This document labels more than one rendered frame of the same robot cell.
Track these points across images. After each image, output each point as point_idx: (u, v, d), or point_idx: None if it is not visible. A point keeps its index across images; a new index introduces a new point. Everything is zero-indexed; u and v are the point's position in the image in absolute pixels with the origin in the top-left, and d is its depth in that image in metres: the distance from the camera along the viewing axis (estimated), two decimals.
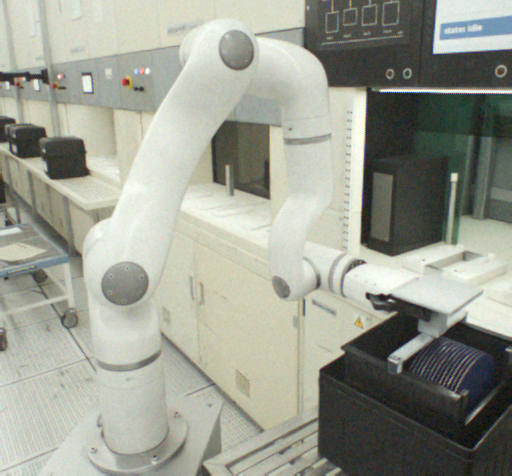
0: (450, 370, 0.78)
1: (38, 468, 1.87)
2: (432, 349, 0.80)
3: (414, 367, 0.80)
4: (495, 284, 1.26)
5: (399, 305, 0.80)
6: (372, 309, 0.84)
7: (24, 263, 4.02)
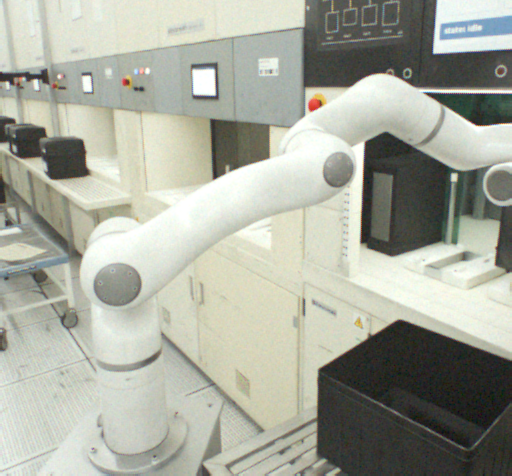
0: None
1: (38, 468, 1.87)
2: None
3: None
4: (495, 284, 1.26)
5: None
6: None
7: (24, 263, 4.02)
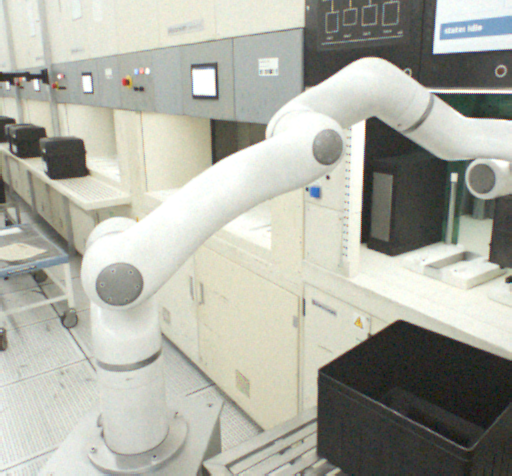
0: None
1: (38, 468, 1.87)
2: None
3: None
4: (495, 284, 1.26)
5: None
6: None
7: (24, 263, 4.02)
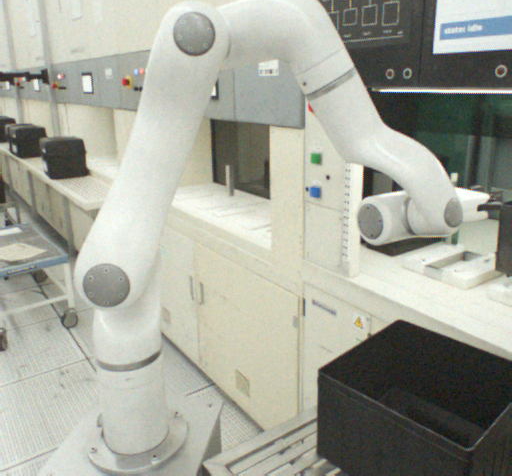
0: None
1: (38, 468, 1.87)
2: None
3: None
4: (495, 284, 1.26)
5: (494, 200, 0.93)
6: (481, 218, 0.91)
7: (24, 263, 4.02)
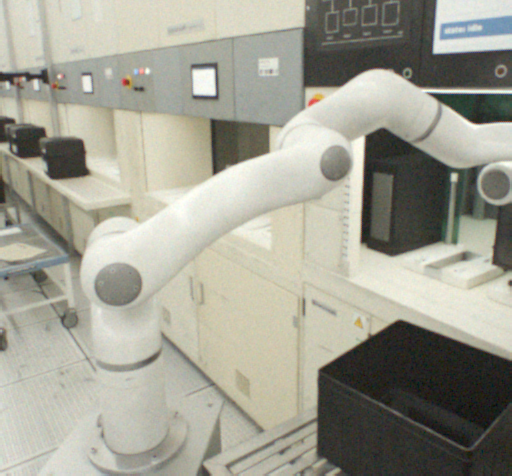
0: None
1: (38, 468, 1.87)
2: None
3: None
4: (495, 284, 1.26)
5: None
6: None
7: (24, 263, 4.02)
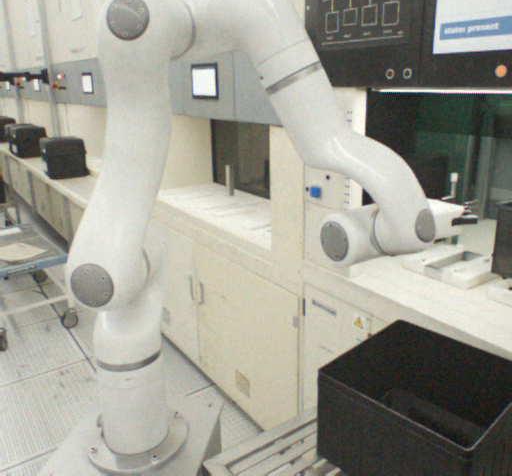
0: None
1: (38, 468, 1.87)
2: None
3: None
4: (495, 284, 1.26)
5: (469, 212, 0.85)
6: (456, 233, 0.82)
7: (24, 263, 4.02)
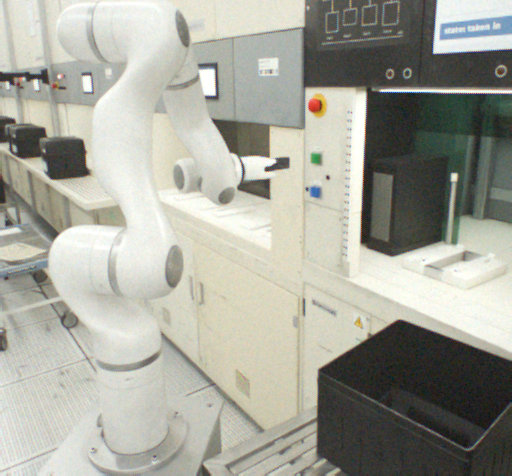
0: None
1: (38, 468, 1.87)
2: None
3: None
4: None
5: (279, 163, 1.31)
6: (269, 177, 1.27)
7: (24, 263, 4.02)
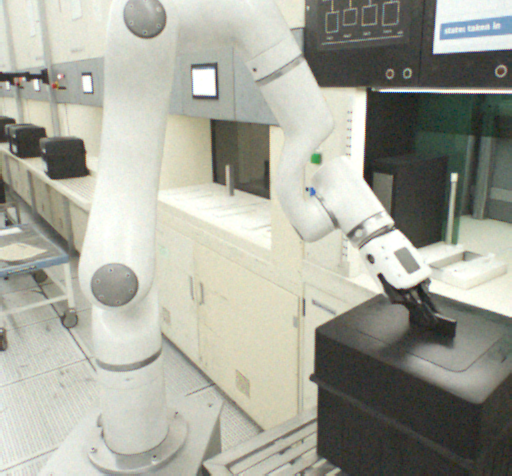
0: None
1: (38, 468, 1.87)
2: None
3: None
4: None
5: (424, 297, 0.85)
6: (423, 260, 0.86)
7: (24, 263, 4.02)
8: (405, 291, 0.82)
